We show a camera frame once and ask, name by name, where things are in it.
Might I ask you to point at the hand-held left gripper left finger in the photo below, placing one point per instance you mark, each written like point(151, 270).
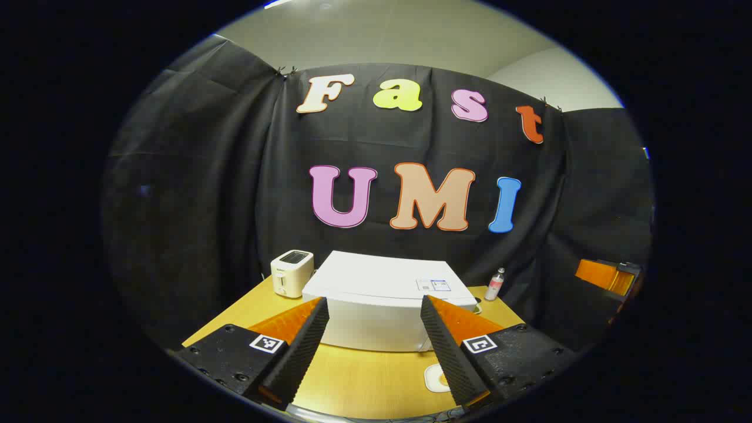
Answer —
point(299, 352)

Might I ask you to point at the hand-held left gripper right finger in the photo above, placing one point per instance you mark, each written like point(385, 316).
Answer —
point(449, 358)

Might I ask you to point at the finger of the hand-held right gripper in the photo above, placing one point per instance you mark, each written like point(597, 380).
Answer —
point(605, 279)

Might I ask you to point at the sugared orange donut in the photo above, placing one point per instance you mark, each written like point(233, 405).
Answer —
point(445, 380)

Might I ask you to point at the white microwave oven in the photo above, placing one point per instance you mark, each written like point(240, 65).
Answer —
point(376, 282)

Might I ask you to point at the white square plate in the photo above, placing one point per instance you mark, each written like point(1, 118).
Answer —
point(432, 379)

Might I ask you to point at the white divided snack tray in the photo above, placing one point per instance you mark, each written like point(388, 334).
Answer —
point(476, 306)

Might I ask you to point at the white toaster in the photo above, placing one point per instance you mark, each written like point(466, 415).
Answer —
point(289, 273)

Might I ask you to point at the small clear bottle pink label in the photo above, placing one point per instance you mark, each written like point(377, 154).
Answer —
point(494, 285)

